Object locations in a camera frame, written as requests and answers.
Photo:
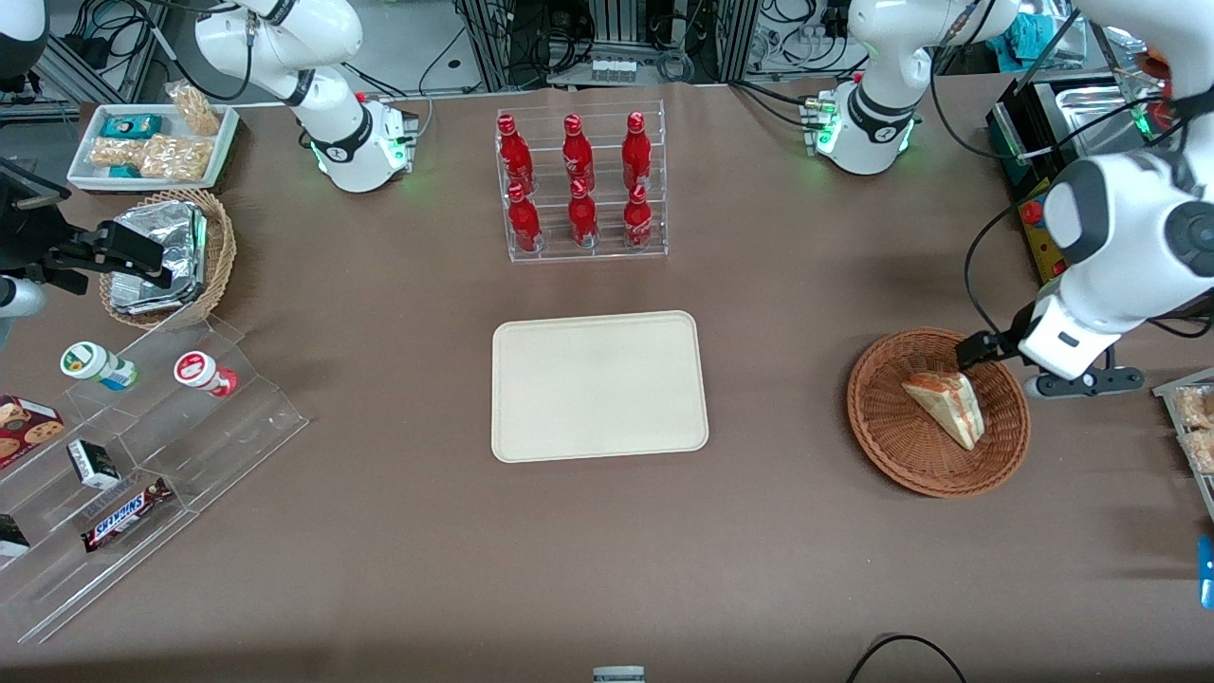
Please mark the blue plastic item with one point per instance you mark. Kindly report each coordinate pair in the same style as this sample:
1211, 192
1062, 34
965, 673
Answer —
1206, 572

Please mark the snickers chocolate bar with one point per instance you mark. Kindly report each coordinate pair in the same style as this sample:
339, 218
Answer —
126, 515

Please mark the black snack packet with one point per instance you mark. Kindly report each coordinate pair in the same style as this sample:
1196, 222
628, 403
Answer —
11, 536

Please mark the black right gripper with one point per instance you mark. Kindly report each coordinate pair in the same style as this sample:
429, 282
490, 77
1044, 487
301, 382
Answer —
38, 249

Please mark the red lid yogurt cup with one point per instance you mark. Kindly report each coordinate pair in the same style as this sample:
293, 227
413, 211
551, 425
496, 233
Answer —
201, 372

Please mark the small teal snack packet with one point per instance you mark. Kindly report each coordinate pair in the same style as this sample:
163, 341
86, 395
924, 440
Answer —
123, 172

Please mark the clear bag of crackers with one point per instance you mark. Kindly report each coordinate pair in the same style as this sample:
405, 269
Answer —
1197, 408
1201, 453

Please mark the triangular sandwich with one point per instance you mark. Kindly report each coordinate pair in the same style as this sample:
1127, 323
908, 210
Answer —
948, 408

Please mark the small black white box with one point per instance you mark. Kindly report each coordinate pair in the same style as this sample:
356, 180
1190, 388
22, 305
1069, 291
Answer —
93, 465

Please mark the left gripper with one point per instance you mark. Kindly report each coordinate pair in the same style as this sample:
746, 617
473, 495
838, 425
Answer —
993, 347

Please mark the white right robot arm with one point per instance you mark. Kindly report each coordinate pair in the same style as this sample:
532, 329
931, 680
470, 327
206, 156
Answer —
332, 142

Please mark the tan wicker basket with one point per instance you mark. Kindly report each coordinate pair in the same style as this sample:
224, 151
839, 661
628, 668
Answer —
220, 256

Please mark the clear acrylic stepped shelf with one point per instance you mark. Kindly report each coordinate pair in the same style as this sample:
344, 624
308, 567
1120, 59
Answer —
218, 446

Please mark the round brown wicker basket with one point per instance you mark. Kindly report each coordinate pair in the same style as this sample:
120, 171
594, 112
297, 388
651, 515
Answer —
901, 446

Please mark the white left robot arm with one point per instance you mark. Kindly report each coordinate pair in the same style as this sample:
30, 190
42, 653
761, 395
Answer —
1119, 247

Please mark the white connector strip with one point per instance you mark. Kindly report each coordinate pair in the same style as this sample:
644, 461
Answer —
613, 70

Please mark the red cookie box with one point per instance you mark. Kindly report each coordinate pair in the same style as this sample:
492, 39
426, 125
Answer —
24, 429

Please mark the small gray white device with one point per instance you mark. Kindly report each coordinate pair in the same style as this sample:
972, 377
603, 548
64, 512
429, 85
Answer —
618, 675

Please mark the gray wrist camera bracket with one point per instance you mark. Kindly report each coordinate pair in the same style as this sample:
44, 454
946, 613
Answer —
1091, 382

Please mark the steel warmer pan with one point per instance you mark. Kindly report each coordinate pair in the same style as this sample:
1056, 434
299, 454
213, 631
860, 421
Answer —
1095, 106

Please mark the beige rectangular tray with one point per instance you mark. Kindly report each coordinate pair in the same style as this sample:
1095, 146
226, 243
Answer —
597, 389

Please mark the clear bag of peanuts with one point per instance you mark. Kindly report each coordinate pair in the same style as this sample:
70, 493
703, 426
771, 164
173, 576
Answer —
197, 109
114, 152
175, 158

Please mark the white rectangular snack tray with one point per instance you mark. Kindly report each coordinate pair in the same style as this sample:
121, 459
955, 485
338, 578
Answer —
85, 161

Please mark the red cola bottle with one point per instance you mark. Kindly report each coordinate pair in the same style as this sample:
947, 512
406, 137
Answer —
637, 220
513, 156
636, 152
577, 156
582, 218
524, 223

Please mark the silver tray with snacks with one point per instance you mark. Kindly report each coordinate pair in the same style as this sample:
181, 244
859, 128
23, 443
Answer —
1171, 387

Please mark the silver foil food pack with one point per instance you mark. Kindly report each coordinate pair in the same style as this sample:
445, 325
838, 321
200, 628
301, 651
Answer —
142, 302
171, 232

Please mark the red fried food piece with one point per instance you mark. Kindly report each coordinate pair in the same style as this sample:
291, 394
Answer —
1155, 64
1162, 116

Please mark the green lid yogurt cup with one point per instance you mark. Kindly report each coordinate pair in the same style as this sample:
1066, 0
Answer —
90, 363

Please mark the clear acrylic bottle rack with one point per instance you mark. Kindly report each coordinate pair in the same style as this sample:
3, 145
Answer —
607, 251

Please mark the black food warmer appliance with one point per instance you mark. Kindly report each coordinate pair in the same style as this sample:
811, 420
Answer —
1010, 142

